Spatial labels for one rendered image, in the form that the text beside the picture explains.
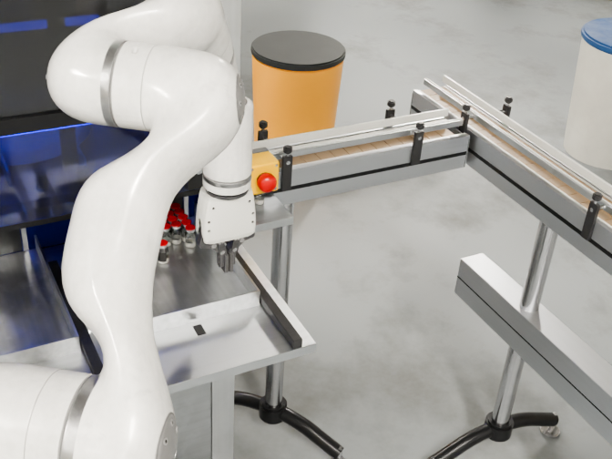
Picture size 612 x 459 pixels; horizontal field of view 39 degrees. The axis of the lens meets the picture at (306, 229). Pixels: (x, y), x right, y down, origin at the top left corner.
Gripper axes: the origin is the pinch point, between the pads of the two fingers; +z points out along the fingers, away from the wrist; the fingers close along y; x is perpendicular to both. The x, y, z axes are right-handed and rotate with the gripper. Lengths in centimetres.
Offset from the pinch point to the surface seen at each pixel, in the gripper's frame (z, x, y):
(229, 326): 10.3, 6.4, 1.9
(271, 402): 82, -38, -30
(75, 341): 7.7, 2.9, 29.0
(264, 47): 36, -179, -90
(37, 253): 10.1, -29.1, 28.7
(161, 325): 9.1, 2.9, 13.6
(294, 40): 36, -183, -105
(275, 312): 8.3, 8.3, -6.5
